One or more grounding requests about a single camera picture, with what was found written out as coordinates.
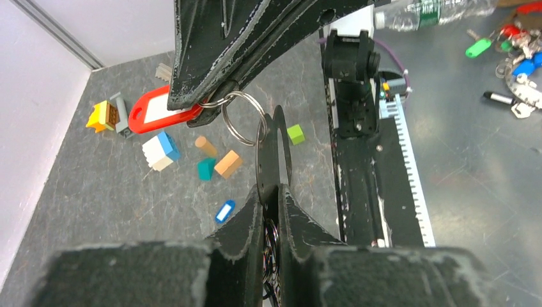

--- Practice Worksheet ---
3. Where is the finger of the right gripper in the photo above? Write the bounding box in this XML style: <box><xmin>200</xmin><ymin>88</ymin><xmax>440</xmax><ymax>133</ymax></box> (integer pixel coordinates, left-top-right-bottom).
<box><xmin>167</xmin><ymin>1</ymin><xmax>308</xmax><ymax>111</ymax></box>
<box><xmin>191</xmin><ymin>1</ymin><xmax>373</xmax><ymax>107</ymax></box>

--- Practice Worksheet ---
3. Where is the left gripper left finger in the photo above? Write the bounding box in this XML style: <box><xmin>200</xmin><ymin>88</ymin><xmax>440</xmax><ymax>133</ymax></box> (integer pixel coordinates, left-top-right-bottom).
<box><xmin>26</xmin><ymin>188</ymin><xmax>263</xmax><ymax>306</ymax></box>

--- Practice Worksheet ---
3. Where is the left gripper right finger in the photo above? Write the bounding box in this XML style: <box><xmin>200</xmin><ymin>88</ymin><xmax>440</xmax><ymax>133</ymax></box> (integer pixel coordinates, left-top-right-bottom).
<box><xmin>277</xmin><ymin>184</ymin><xmax>507</xmax><ymax>306</ymax></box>

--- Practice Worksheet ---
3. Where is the silver split ring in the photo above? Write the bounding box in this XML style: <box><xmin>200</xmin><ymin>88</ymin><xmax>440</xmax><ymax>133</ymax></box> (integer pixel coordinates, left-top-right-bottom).
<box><xmin>199</xmin><ymin>90</ymin><xmax>269</xmax><ymax>148</ymax></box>

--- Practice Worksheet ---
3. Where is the red key tag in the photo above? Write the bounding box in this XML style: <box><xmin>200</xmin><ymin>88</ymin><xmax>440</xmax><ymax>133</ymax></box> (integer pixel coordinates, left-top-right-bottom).
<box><xmin>128</xmin><ymin>85</ymin><xmax>203</xmax><ymax>134</ymax></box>

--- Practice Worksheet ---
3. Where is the metal keyring plate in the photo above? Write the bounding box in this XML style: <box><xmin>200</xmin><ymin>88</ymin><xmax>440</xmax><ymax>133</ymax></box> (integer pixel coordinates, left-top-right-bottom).
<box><xmin>256</xmin><ymin>105</ymin><xmax>293</xmax><ymax>307</ymax></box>

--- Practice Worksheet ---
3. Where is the blue key tag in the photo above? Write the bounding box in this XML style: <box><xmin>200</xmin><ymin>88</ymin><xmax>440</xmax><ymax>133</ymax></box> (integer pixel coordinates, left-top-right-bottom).
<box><xmin>215</xmin><ymin>200</ymin><xmax>236</xmax><ymax>224</ymax></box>

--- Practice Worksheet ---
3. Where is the plastic water bottle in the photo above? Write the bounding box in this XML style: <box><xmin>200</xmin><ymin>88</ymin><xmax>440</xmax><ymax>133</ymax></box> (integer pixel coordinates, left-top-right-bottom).
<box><xmin>374</xmin><ymin>0</ymin><xmax>498</xmax><ymax>31</ymax></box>

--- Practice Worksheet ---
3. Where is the tan wooden cylinder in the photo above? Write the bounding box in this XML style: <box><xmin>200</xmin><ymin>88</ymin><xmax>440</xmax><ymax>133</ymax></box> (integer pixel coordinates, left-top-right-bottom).
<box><xmin>194</xmin><ymin>136</ymin><xmax>218</xmax><ymax>158</ymax></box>

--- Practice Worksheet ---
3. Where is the teal wooden block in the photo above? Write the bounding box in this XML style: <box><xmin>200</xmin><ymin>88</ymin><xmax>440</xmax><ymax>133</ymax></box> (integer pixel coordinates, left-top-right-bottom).
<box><xmin>197</xmin><ymin>157</ymin><xmax>216</xmax><ymax>181</ymax></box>

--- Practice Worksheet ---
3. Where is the orange wooden block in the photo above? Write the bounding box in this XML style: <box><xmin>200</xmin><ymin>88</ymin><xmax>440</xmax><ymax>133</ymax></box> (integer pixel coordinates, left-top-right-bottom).
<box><xmin>214</xmin><ymin>150</ymin><xmax>243</xmax><ymax>179</ymax></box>

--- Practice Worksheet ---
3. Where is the small green cube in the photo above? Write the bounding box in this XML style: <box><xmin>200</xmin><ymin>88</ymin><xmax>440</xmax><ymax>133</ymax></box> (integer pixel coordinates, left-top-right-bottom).
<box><xmin>287</xmin><ymin>124</ymin><xmax>306</xmax><ymax>145</ymax></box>

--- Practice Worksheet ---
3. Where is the white blue lego block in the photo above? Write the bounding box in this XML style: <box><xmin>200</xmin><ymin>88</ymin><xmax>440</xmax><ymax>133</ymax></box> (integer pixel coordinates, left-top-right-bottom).
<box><xmin>142</xmin><ymin>131</ymin><xmax>181</xmax><ymax>171</ymax></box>

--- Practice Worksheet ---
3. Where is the grey lego piece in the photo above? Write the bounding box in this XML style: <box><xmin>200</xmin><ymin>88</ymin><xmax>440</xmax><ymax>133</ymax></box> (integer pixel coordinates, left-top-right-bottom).
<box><xmin>111</xmin><ymin>92</ymin><xmax>134</xmax><ymax>139</ymax></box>

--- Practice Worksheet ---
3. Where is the spare key bunch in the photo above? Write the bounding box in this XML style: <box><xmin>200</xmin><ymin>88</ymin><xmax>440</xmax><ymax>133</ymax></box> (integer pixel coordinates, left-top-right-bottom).
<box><xmin>465</xmin><ymin>1</ymin><xmax>541</xmax><ymax>119</ymax></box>

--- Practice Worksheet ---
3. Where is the black marker pen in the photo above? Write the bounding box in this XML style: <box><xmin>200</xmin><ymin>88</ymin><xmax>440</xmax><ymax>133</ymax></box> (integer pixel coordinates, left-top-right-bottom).
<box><xmin>483</xmin><ymin>91</ymin><xmax>518</xmax><ymax>106</ymax></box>

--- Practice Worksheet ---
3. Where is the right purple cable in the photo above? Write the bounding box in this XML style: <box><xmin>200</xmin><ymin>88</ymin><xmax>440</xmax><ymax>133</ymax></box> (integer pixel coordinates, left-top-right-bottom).
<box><xmin>317</xmin><ymin>37</ymin><xmax>412</xmax><ymax>92</ymax></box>

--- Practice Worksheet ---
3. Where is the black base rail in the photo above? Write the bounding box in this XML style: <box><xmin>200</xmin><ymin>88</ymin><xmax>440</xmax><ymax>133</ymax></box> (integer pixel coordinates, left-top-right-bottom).
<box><xmin>325</xmin><ymin>79</ymin><xmax>425</xmax><ymax>248</ymax></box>

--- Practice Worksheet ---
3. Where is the white cable duct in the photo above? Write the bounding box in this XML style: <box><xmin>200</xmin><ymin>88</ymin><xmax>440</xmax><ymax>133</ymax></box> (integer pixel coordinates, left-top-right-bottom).
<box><xmin>379</xmin><ymin>94</ymin><xmax>436</xmax><ymax>248</ymax></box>

